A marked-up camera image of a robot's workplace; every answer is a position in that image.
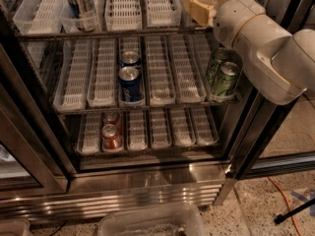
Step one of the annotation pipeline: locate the red can rear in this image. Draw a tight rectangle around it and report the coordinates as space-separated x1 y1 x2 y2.
103 111 121 131

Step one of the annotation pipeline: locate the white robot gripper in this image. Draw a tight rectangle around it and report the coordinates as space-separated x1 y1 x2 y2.
183 0 266 49

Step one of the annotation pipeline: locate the red can front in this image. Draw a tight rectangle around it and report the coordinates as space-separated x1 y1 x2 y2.
101 124 122 150

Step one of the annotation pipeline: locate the clear plastic bin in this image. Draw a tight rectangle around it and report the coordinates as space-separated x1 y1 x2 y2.
97 204 207 236

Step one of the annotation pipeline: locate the blue Pepsi can front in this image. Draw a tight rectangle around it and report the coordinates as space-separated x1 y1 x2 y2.
118 66 143 103

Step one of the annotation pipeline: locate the green can front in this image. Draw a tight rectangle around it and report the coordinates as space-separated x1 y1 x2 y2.
212 62 239 97

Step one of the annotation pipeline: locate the green can rear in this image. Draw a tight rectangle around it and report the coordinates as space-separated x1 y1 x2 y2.
206 47 230 85

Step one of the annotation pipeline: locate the silver blue tall can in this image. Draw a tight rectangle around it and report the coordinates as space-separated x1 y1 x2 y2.
68 0 97 31

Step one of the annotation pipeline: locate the green can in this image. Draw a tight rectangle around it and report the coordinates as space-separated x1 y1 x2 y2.
206 47 230 85
212 62 239 97

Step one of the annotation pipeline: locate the blue Pepsi can rear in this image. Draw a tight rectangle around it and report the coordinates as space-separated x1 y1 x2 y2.
120 51 141 70

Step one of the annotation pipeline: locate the red can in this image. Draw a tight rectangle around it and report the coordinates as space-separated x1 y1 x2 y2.
101 124 122 150
103 111 121 131

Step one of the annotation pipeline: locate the blue pepsi can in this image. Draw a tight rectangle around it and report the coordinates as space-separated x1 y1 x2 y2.
118 66 143 103
120 51 141 70

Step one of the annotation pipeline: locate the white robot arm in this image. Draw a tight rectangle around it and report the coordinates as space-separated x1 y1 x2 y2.
183 0 315 105

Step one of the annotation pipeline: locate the stainless steel fridge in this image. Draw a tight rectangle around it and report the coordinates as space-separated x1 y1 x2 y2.
0 0 315 223

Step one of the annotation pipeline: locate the black stand leg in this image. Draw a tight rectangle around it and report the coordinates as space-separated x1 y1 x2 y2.
274 198 315 224

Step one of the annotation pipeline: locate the orange cable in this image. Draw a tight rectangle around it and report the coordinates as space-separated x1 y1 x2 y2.
267 176 303 236

